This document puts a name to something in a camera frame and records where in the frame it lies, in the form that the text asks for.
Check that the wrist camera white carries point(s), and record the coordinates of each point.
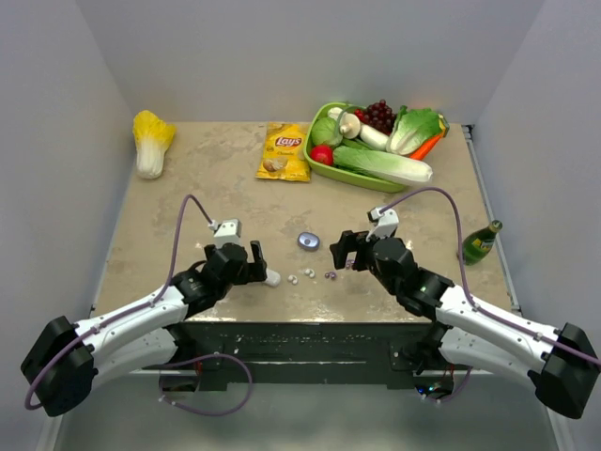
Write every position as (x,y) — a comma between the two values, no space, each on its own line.
(384,223)
(226,232)

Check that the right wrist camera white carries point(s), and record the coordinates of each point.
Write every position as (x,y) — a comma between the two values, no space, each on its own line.
(384,223)

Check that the white earbud charging case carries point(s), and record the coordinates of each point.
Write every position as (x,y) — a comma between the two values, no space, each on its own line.
(273,278)

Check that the green plastic tray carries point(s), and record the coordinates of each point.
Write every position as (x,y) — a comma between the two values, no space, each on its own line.
(331,172)

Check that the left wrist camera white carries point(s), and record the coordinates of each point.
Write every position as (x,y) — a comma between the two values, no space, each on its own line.
(226,232)

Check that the yellow napa cabbage toy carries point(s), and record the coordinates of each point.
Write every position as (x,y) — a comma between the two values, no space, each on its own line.
(152,137)

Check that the red tomato toy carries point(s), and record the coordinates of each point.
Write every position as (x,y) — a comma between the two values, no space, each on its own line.
(322,154)

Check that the long green napa cabbage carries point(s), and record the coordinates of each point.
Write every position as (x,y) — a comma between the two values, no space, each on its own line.
(383,165)

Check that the dark red grapes bunch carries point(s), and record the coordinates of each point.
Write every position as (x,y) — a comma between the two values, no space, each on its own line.
(378,115)

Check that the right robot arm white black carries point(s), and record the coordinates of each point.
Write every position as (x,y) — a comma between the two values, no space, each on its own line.
(559,363)

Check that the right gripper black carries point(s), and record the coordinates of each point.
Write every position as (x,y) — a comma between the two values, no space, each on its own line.
(351,241)

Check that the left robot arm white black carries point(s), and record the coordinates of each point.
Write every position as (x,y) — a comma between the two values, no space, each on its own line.
(69,360)

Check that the green glass bottle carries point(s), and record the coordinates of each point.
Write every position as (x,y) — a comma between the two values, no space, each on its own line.
(478,244)

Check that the round green cabbage toy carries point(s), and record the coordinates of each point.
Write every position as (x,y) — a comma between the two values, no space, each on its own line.
(326,131)

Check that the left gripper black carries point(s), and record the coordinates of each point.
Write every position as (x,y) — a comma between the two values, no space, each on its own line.
(258,262)

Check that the white king oyster mushroom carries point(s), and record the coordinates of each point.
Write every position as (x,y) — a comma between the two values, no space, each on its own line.
(351,127)

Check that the orange carrot toy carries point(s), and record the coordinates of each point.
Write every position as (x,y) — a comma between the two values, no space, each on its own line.
(425,148)

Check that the small white mushroom toy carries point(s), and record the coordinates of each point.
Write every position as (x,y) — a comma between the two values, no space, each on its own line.
(335,112)

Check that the blue-grey earbud charging case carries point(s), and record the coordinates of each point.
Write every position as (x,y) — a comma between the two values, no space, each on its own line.
(308,241)

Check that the green leafy lettuce toy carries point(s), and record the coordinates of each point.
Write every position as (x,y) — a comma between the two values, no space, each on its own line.
(411,129)

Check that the yellow Lays chips bag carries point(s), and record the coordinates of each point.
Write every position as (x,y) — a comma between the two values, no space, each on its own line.
(283,153)

